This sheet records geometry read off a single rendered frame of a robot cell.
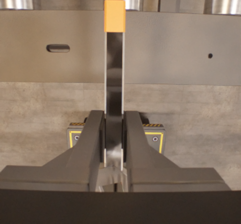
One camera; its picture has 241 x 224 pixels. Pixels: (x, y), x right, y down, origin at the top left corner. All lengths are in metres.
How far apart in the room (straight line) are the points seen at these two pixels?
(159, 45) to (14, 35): 0.18
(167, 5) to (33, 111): 1.36
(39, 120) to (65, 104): 0.28
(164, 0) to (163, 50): 0.43
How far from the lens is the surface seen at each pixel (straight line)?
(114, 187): 1.25
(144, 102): 1.47
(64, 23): 0.24
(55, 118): 1.61
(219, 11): 0.57
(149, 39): 0.23
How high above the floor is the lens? 1.39
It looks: 73 degrees down
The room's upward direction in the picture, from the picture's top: 178 degrees clockwise
